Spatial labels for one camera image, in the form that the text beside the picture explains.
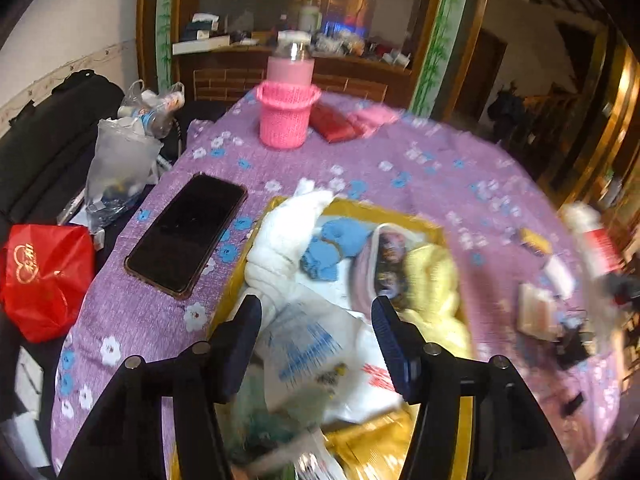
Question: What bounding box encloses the white kettle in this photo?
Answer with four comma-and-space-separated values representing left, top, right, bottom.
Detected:
298, 2, 323, 36

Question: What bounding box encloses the pile of assorted clutter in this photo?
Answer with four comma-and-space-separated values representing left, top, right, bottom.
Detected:
172, 10, 416, 68

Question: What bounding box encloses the purple floral tablecloth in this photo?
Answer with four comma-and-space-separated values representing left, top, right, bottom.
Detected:
50, 87, 636, 480

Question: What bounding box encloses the yellow knit cloth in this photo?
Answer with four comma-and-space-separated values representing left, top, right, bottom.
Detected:
395, 245, 473, 361

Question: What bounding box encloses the black smartphone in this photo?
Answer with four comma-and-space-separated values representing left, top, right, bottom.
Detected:
124, 172, 249, 301

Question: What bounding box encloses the teal cartoon tissue pack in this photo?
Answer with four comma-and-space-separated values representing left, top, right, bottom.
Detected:
220, 385, 321, 466

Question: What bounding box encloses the bottle with red label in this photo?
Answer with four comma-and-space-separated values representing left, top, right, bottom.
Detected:
560, 202, 626, 281

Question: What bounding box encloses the yellow tray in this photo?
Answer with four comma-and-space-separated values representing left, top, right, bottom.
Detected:
170, 196, 476, 480

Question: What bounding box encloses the white fluffy cloth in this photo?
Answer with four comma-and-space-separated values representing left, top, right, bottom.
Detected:
245, 180, 336, 321

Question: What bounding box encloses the beige packet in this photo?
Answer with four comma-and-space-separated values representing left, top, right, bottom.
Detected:
517, 282, 558, 333

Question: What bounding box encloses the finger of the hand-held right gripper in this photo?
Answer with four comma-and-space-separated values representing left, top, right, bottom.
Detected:
597, 270, 640, 311

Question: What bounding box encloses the blue knit cloth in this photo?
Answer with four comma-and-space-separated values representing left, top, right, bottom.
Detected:
300, 216, 376, 281

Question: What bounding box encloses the pink patterned sock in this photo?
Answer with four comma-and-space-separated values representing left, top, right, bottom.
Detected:
350, 223, 416, 311

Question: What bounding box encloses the frosted plastic bag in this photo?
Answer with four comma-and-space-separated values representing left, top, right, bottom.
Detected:
82, 117, 163, 233

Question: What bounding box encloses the black suitcase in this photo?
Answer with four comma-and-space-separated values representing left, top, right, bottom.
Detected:
0, 69, 126, 231

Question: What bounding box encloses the white packet with red print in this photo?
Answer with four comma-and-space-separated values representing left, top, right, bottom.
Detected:
330, 310, 411, 421

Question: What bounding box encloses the dark wooden furniture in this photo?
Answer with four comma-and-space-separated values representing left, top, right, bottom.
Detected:
500, 10, 640, 221

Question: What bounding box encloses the pink cloth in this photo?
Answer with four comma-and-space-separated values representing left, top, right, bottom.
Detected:
347, 105, 401, 138

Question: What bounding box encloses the pink knitted basket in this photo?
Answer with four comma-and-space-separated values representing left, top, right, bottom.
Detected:
256, 81, 322, 150

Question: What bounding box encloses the yellow packet in clear bag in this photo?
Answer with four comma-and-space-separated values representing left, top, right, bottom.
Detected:
517, 227, 553, 256

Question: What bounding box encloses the small white packet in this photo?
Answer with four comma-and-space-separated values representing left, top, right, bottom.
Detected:
542, 255, 576, 296

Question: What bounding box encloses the dark object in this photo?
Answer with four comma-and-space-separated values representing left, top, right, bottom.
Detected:
552, 320, 598, 368

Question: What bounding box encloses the red wallet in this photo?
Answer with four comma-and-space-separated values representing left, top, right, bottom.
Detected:
310, 104, 366, 142

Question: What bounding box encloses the red plastic bag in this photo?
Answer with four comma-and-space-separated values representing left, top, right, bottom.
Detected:
0, 223, 96, 343

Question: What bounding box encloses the white paper box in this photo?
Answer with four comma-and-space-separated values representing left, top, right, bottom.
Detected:
14, 347, 46, 418

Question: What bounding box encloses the clear bag with bottles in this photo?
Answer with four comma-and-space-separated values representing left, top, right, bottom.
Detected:
117, 80, 186, 138

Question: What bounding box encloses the white blue desiccant packet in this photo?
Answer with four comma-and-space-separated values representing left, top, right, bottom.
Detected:
257, 302, 351, 411

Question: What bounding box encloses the pink sleeved bottle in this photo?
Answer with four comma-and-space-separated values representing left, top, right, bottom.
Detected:
266, 30, 316, 91

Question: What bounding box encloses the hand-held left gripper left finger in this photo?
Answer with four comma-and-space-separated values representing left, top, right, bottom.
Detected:
57, 294, 263, 480

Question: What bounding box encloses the wooden cabinet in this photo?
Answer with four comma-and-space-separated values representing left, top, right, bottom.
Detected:
135, 0, 496, 121

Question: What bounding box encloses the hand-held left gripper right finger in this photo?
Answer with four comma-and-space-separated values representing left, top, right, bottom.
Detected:
371, 295, 576, 480

